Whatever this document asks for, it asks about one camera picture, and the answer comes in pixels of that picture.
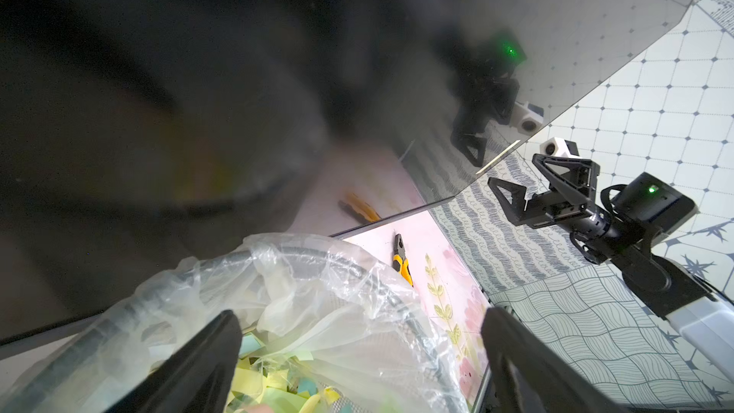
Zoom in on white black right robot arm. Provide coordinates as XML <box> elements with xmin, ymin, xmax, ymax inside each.
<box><xmin>489</xmin><ymin>154</ymin><xmax>733</xmax><ymax>379</ymax></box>

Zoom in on grey trash bin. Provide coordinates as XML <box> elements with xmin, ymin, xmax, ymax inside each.
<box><xmin>1</xmin><ymin>234</ymin><xmax>468</xmax><ymax>412</ymax></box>

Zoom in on discarded sticky notes pile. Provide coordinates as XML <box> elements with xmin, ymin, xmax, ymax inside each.
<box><xmin>224</xmin><ymin>332</ymin><xmax>357</xmax><ymax>412</ymax></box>

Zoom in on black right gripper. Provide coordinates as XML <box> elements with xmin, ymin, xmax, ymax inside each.
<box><xmin>487</xmin><ymin>154</ymin><xmax>631</xmax><ymax>250</ymax></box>

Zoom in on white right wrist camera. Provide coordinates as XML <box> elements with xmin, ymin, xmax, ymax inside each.
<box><xmin>539</xmin><ymin>137</ymin><xmax>581</xmax><ymax>159</ymax></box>

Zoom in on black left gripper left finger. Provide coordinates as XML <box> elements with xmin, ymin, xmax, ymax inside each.
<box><xmin>108</xmin><ymin>310</ymin><xmax>242</xmax><ymax>413</ymax></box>

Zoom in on clear plastic bin liner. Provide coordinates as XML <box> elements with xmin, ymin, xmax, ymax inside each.
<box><xmin>1</xmin><ymin>233</ymin><xmax>468</xmax><ymax>412</ymax></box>

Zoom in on yellow black pliers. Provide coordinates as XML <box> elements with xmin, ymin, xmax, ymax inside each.
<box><xmin>392</xmin><ymin>233</ymin><xmax>414</xmax><ymax>287</ymax></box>

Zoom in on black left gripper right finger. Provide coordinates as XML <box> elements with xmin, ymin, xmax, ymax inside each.
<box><xmin>481</xmin><ymin>307</ymin><xmax>625</xmax><ymax>413</ymax></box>

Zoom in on black AOC computer monitor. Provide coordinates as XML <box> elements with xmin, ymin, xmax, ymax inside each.
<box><xmin>1</xmin><ymin>0</ymin><xmax>695</xmax><ymax>349</ymax></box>

